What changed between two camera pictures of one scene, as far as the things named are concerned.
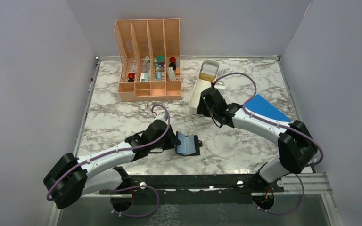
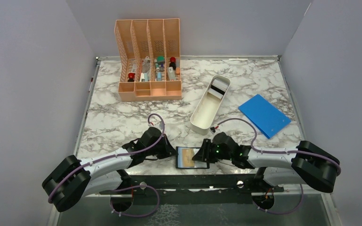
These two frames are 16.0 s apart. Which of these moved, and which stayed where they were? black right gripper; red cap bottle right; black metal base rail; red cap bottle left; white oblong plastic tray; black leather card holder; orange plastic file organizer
Moved: white oblong plastic tray; black leather card holder; black right gripper
Stayed: black metal base rail; red cap bottle left; red cap bottle right; orange plastic file organizer
